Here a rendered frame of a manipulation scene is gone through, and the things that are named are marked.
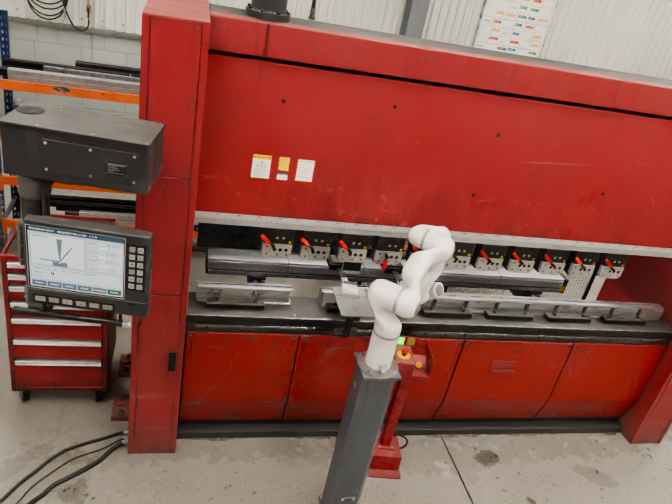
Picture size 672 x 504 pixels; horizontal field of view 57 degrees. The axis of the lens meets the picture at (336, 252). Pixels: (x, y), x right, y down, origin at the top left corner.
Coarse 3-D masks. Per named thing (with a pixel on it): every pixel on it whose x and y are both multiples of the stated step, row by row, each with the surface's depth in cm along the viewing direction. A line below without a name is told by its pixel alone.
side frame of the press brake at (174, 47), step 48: (192, 0) 270; (144, 48) 232; (192, 48) 235; (144, 96) 241; (192, 96) 244; (192, 144) 254; (192, 192) 264; (192, 240) 276; (144, 336) 297; (144, 384) 311; (144, 432) 328
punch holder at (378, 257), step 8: (376, 240) 324; (384, 240) 321; (392, 240) 322; (400, 240) 323; (376, 248) 323; (384, 248) 323; (392, 248) 324; (400, 248) 325; (376, 256) 324; (384, 256) 325; (392, 256) 327; (400, 256) 327; (392, 264) 329
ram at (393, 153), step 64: (256, 64) 263; (256, 128) 277; (320, 128) 283; (384, 128) 289; (448, 128) 296; (512, 128) 302; (576, 128) 309; (640, 128) 317; (256, 192) 293; (320, 192) 300; (384, 192) 307; (448, 192) 314; (512, 192) 321; (576, 192) 329; (640, 192) 337
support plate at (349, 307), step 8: (336, 288) 331; (360, 288) 336; (336, 296) 324; (344, 304) 319; (352, 304) 320; (360, 304) 322; (368, 304) 323; (344, 312) 312; (352, 312) 314; (360, 312) 315; (368, 312) 316
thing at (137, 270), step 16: (32, 224) 219; (48, 224) 219; (64, 224) 220; (80, 224) 222; (96, 224) 224; (128, 240) 223; (144, 240) 223; (128, 256) 226; (144, 256) 226; (128, 272) 229; (144, 272) 230; (32, 288) 232; (48, 288) 232; (128, 288) 233; (144, 288) 233; (64, 304) 235; (80, 304) 235; (96, 304) 236; (112, 304) 236; (128, 304) 236; (144, 304) 236
